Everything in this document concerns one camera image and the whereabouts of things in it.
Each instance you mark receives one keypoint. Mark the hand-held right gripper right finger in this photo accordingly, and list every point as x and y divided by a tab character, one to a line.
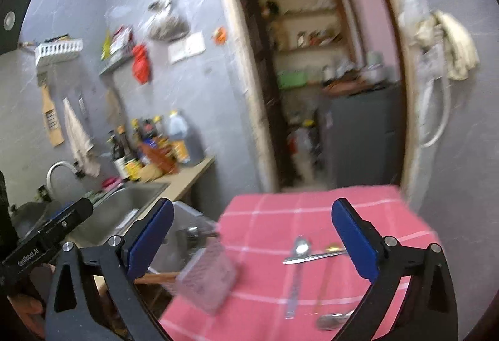
353	239

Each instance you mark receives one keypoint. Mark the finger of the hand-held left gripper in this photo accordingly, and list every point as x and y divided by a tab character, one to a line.
66	209
70	220

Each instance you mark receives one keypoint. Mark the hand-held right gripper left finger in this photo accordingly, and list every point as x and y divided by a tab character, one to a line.
150	239

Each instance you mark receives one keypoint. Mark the brass-tipped steel utensil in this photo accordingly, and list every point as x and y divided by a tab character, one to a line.
325	282

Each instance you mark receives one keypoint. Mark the steel spoon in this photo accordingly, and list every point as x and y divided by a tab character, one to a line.
302	247
333	321

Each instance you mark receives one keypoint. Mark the silver table knife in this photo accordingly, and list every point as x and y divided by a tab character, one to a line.
300	259

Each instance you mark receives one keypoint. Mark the white perforated utensil holder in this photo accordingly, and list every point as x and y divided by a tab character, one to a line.
206	278

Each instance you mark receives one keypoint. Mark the person's left hand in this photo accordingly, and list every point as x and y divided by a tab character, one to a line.
27	304

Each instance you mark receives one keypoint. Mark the dark wok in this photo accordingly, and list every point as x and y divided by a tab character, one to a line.
27	216

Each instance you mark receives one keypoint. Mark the steel faucet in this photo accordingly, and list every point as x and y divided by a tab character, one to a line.
58	167

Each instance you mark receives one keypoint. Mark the steel sink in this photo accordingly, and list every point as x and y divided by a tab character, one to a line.
113	208

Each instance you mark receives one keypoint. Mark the pink soap dish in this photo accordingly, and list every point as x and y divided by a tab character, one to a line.
111	182

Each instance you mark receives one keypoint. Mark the beige sponge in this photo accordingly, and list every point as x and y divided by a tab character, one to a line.
152	174

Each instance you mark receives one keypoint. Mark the white hanging towel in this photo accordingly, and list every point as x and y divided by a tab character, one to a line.
80	138

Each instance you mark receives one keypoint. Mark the beige kitchen counter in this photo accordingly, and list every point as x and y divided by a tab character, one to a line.
187	177

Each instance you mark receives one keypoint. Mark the dark pump bottle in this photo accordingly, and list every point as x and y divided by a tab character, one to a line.
118	157

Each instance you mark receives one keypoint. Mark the yellow-label sauce bottle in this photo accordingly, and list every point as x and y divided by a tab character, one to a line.
133	167

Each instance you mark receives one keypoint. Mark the wooden slicer board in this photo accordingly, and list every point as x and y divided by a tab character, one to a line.
52	130

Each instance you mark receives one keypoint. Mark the orange-red packet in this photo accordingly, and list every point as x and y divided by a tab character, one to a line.
160	157

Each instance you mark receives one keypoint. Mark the pink checked tablecloth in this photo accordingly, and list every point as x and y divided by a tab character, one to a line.
265	216

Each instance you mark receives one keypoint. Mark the grey cabinet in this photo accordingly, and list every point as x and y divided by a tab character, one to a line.
362	138

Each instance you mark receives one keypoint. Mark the large dark liquid jug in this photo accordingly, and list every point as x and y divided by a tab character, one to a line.
189	142

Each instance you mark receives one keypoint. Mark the yellow-capped dark bottle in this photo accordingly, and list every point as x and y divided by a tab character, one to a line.
136	130

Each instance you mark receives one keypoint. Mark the red-capped dark bottle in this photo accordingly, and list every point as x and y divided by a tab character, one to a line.
147	128

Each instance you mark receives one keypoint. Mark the beige hanging cloth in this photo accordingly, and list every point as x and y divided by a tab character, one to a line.
115	107

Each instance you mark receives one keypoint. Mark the yellow-capped clear bottle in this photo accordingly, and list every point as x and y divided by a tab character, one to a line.
158	126

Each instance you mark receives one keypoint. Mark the wooden cutting board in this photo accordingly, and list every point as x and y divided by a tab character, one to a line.
345	88

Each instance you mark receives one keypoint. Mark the red plastic bag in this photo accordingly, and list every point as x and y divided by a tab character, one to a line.
141	64

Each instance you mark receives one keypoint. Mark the green box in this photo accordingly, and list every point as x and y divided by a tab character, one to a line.
292	79

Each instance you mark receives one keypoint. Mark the red seasoning packet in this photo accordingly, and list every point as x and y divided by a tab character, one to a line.
121	40

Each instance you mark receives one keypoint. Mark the wooden shelf unit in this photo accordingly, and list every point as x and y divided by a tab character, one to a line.
312	48

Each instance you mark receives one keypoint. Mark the clear bag of dried goods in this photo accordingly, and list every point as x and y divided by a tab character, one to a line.
167	28

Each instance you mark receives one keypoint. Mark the cream rubber glove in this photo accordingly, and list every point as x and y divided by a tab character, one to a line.
456	44

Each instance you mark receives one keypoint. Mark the pink door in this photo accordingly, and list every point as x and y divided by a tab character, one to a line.
366	13

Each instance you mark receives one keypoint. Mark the grey wall rack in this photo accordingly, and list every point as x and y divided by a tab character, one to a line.
115	66

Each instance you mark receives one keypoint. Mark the white wall basket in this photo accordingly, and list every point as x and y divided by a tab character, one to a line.
58	52

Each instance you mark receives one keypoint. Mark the worn door frame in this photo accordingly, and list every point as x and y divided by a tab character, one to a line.
241	72

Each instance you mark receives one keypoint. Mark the orange wall hook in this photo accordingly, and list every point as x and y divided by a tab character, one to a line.
219	35

